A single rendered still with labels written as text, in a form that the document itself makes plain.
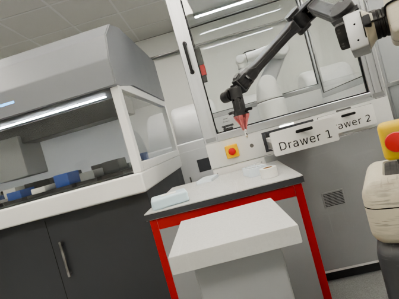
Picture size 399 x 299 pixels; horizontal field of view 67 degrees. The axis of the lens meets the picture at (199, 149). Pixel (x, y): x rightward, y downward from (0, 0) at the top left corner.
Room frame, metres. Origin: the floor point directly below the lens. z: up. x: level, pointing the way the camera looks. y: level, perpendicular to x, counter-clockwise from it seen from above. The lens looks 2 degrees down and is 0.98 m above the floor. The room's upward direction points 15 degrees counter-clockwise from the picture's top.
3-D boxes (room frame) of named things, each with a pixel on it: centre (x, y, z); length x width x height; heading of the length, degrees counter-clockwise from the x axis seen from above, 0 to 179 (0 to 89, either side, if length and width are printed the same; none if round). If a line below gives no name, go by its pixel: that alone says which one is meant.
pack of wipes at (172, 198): (1.23, 0.17, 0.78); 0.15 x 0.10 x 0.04; 98
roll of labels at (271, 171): (1.23, -0.25, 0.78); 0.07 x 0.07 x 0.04
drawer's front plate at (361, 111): (1.64, -0.82, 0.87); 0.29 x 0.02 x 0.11; 84
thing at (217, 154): (2.15, -0.60, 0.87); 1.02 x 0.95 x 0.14; 84
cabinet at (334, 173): (2.15, -0.60, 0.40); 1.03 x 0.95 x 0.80; 84
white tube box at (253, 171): (1.39, -0.22, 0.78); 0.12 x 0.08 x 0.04; 7
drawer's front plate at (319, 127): (1.36, -0.47, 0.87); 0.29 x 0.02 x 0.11; 84
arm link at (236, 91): (1.44, -0.23, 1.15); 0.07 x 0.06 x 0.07; 29
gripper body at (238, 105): (1.44, -0.24, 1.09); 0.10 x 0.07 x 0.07; 104
